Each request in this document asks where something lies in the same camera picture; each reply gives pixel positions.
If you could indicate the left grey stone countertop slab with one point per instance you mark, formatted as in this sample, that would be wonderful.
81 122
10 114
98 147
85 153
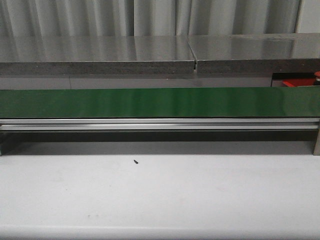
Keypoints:
95 55

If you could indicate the grey stone countertop slab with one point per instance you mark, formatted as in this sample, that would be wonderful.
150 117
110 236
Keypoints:
95 55
258 53

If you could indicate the red plastic tray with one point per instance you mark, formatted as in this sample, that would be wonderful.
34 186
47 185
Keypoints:
301 82

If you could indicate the green conveyor belt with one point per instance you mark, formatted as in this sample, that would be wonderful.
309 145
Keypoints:
216 102

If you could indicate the right grey stone countertop slab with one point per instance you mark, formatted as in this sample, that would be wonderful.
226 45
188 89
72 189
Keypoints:
258 53

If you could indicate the right conveyor support leg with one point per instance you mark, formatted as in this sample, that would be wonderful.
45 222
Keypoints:
314 146

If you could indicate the grey pleated curtain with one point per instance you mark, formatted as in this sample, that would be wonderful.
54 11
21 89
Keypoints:
20 18

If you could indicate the aluminium conveyor frame rail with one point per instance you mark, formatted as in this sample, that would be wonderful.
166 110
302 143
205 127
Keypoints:
171 124

